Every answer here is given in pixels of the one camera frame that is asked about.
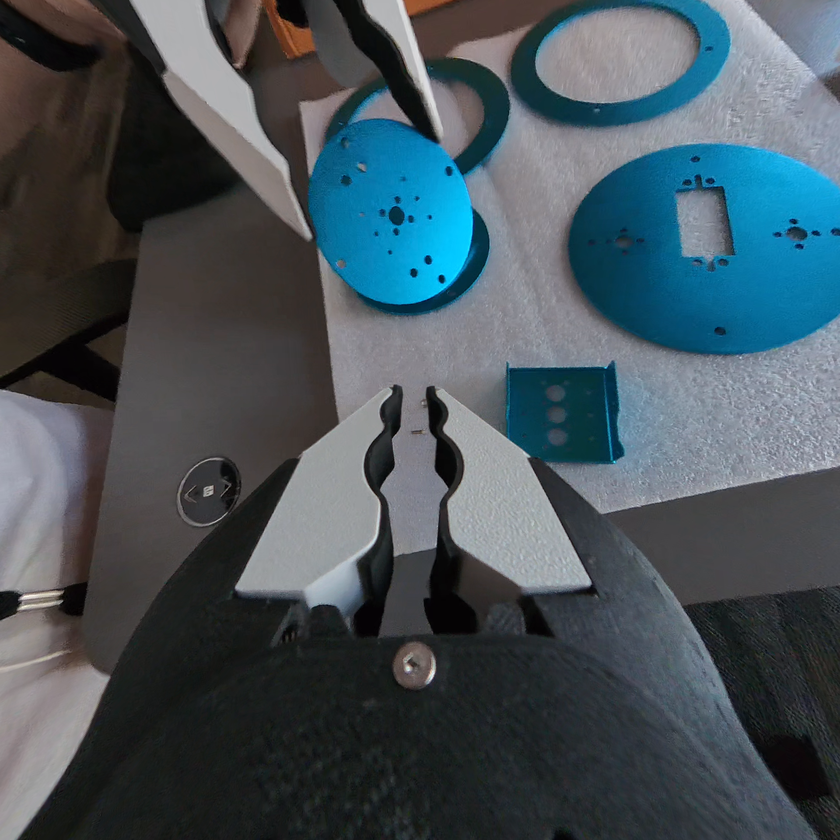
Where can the brown cardboard box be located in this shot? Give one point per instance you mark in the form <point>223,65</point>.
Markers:
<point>289,43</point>

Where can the small blue perforated disc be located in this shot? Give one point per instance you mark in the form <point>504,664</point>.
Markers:
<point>466,279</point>
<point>433,197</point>

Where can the blue metal bracket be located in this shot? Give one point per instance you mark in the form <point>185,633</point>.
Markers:
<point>525,426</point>

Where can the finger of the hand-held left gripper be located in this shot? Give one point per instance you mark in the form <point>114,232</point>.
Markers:
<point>417,65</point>
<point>210,98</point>

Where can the large blue slotted disc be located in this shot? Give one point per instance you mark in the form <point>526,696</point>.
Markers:
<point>630,282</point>

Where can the round desk control button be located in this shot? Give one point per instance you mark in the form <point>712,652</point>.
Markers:
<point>208,492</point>

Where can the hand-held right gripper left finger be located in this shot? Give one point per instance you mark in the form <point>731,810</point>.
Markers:
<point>328,518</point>

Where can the white foam sheet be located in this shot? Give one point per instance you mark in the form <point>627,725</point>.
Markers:
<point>525,315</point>

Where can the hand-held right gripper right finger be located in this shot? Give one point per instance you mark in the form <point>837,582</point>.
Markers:
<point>505,525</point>

